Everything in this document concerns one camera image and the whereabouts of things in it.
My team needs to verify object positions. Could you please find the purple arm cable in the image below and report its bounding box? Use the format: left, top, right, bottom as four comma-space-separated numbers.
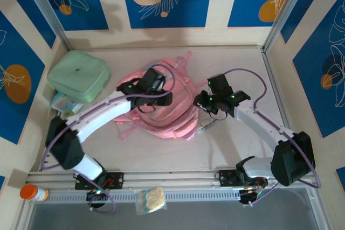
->
39, 64, 177, 214
223, 68, 321, 206

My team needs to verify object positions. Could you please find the small clear bag of supplies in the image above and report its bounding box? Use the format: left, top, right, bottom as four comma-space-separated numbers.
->
197, 118, 216, 134

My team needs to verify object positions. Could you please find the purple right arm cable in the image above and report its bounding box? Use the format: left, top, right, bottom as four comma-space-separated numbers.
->
223, 68, 321, 206

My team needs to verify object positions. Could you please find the plastic bag with cotton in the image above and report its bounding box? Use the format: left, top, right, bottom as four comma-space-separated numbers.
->
134, 186, 168, 216

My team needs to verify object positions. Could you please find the mint green zip case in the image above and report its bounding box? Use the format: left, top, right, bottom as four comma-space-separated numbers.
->
46, 50, 112, 103

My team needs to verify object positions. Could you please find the blue white tissue packet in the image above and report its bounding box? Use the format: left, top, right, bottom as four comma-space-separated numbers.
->
50, 92, 84, 114

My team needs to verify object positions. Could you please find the pink backpack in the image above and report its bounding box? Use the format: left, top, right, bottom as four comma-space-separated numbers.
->
112, 51, 206, 142

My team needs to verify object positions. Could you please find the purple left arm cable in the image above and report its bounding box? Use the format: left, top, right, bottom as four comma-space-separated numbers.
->
39, 64, 177, 214

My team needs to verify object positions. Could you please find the aluminium table side rail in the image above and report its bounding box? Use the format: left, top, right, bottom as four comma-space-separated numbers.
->
261, 48, 297, 144

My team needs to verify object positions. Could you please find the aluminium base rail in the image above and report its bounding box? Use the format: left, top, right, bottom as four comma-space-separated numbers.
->
26, 170, 270, 189

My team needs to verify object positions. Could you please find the grey slotted cable duct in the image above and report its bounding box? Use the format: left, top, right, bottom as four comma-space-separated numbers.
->
45, 190, 240, 203

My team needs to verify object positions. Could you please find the aluminium corner post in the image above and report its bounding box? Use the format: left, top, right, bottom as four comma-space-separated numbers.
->
261, 0, 315, 53
20, 0, 73, 51

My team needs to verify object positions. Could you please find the white bottle orange lid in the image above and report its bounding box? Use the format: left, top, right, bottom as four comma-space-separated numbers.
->
20, 184, 49, 203

